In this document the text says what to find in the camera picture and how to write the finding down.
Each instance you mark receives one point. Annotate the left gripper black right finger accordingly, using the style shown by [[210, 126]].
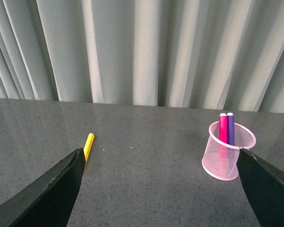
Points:
[[263, 185]]

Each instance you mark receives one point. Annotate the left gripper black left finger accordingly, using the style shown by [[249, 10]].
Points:
[[49, 200]]

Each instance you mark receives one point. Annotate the pink highlighter pen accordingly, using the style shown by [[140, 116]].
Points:
[[223, 137]]

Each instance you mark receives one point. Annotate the purple highlighter pen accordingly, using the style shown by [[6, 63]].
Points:
[[231, 136]]

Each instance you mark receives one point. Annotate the pink mesh pen cup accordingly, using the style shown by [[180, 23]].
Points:
[[211, 163]]

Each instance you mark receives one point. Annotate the yellow highlighter pen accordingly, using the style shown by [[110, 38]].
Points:
[[88, 145]]

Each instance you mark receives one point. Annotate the grey pleated curtain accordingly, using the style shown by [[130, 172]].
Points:
[[209, 54]]

